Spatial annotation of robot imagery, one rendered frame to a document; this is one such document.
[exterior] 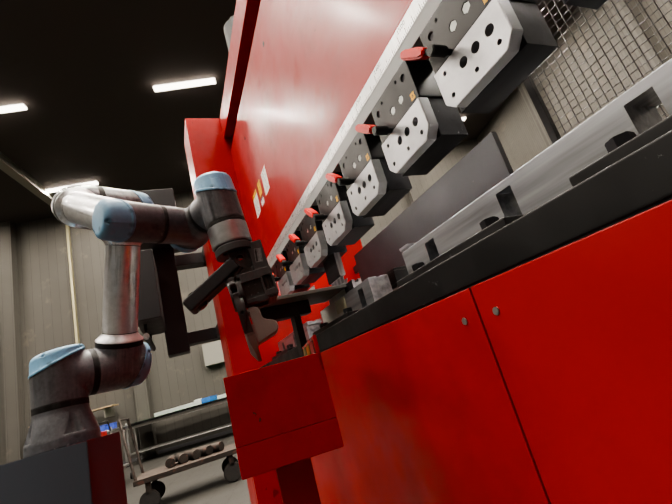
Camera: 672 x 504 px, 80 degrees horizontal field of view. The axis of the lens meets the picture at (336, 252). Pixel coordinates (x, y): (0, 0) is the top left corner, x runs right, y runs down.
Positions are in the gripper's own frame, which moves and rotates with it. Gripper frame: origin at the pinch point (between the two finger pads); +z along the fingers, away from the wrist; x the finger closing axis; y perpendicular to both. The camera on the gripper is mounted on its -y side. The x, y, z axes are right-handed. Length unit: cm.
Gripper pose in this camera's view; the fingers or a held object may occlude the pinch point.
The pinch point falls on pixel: (254, 355)
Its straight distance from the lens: 73.5
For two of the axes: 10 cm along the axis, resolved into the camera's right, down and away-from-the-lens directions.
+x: -1.6, 3.2, 9.3
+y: 9.2, -2.8, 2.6
